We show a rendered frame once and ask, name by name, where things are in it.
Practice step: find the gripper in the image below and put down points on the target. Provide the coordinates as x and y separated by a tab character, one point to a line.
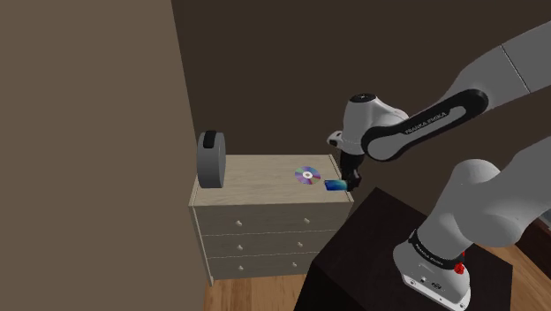
349	165

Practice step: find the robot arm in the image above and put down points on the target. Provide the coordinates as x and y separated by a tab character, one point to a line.
469	202

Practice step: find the blue card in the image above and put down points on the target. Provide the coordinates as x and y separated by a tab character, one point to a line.
335	185

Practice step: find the shiny compact disc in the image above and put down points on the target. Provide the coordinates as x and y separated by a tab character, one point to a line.
307	175

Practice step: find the dark robot stand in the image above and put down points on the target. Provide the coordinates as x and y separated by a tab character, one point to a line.
366	254

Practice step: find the pale wooden chest of drawers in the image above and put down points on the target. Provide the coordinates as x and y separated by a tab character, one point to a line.
262	224

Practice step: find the grey round clock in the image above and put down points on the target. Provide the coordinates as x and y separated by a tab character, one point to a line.
212	161

